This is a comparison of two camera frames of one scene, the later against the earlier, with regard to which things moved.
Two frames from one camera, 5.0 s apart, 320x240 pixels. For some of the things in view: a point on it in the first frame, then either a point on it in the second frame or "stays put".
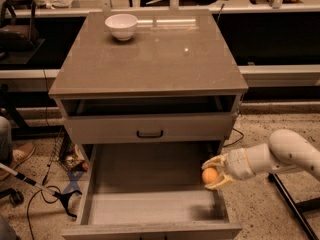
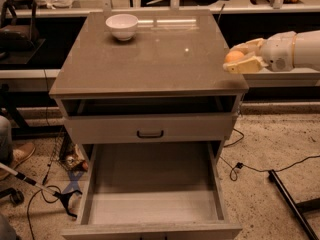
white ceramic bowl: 122,25 stays put
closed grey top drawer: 150,128 stays put
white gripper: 237,165 to 277,53
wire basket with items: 66,151 stays put
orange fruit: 209,175 to 234,56
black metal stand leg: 300,207 stays put
